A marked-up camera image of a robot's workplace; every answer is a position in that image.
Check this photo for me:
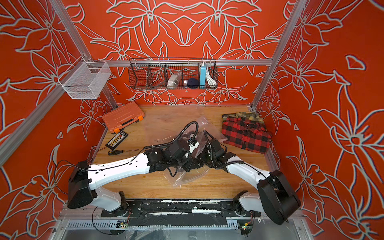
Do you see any clear plastic vacuum bag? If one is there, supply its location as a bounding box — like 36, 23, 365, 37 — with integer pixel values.
144, 106, 227, 185

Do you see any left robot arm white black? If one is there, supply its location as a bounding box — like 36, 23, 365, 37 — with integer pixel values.
67, 148, 203, 212

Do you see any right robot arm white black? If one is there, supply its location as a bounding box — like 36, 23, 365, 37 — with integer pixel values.
197, 145, 302, 225

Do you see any red black plaid shirt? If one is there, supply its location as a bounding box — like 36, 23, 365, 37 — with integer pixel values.
222, 117, 272, 154

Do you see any olive plaid shirt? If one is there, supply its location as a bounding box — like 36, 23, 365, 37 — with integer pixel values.
222, 112, 264, 124

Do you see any black yellow screwdriver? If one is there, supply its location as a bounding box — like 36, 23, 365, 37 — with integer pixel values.
108, 150, 138, 156

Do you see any black screwdriver bit holder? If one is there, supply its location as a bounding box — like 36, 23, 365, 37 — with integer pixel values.
105, 131, 129, 150

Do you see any orange tool case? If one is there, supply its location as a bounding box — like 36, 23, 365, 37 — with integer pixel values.
102, 102, 145, 134

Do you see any dark blue round object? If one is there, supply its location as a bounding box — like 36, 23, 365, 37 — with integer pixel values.
187, 78, 200, 89

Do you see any grey bagged item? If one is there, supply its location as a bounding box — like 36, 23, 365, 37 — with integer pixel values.
167, 73, 182, 90

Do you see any light blue box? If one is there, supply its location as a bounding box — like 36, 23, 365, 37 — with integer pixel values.
199, 63, 207, 89

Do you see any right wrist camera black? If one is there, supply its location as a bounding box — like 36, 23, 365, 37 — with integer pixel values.
208, 139, 225, 158

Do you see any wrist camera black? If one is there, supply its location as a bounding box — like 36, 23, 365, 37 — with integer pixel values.
208, 139, 225, 158
168, 140, 200, 159

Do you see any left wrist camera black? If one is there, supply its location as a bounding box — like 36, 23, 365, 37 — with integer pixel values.
168, 140, 200, 159

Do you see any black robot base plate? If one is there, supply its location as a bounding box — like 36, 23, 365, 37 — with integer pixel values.
101, 199, 262, 226

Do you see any white cable bundle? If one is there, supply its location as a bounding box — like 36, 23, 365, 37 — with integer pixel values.
206, 70, 218, 88

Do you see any black wire wall basket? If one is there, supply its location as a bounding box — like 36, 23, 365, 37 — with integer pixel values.
128, 58, 219, 90

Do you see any clear plastic wall bin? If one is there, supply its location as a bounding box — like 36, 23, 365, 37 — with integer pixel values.
60, 62, 111, 100

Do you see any white cable duct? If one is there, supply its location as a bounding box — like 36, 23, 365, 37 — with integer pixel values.
66, 219, 239, 231

